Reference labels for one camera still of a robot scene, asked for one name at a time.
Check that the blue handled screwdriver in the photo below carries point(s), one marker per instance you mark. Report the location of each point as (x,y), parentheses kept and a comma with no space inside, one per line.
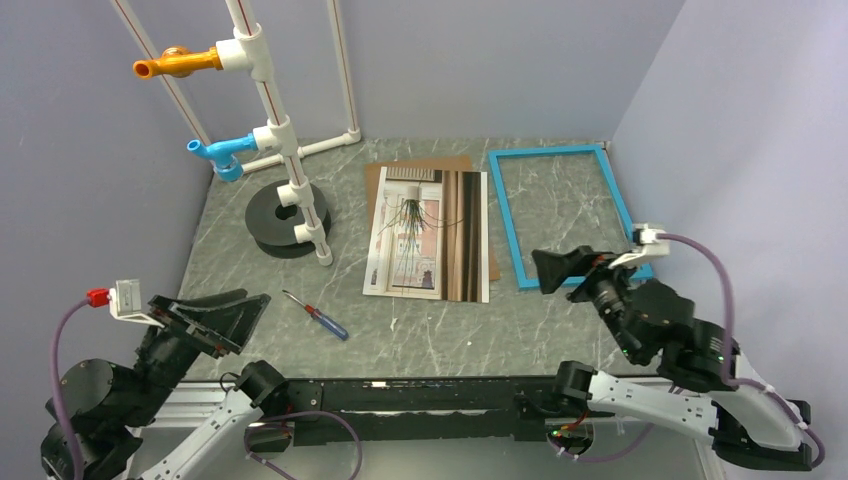
(320,317)

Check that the dark grey perforated spool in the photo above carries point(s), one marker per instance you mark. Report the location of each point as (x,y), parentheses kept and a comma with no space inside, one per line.
(289,222)

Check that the brown frame backing board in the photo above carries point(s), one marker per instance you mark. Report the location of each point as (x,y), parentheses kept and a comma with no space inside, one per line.
(430,166)

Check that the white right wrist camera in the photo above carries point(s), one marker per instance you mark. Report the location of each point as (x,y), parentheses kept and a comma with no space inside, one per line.
(649,244)

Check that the orange pipe fitting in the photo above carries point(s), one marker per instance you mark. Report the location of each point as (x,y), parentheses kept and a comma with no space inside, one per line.
(178,62)

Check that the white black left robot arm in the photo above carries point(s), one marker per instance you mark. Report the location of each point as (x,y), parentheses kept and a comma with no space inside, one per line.
(97,404)

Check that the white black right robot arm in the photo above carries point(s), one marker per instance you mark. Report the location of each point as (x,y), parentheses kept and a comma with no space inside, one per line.
(717,397)

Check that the blue picture frame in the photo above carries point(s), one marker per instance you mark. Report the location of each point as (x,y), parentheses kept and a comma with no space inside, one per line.
(557,197)

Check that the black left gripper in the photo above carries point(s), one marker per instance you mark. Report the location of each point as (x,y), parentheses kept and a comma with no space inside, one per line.
(226,318)

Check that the white PVC pipe stand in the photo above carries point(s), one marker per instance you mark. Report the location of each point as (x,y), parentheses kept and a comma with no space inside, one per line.
(248,51)

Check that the blue pipe fitting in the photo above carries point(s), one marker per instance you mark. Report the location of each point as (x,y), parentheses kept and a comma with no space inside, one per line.
(222,155)

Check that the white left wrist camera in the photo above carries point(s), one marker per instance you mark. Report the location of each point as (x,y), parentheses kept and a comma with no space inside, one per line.
(123,301)

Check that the aluminium extrusion rail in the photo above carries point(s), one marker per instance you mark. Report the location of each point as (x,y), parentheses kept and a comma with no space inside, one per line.
(193,428)

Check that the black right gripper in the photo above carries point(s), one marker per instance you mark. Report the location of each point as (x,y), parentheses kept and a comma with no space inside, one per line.
(552,268)

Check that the printed plant photo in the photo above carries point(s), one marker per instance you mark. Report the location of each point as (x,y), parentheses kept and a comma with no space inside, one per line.
(427,235)

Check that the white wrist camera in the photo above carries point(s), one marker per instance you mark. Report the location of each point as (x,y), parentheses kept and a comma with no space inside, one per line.
(123,301)
(649,244)

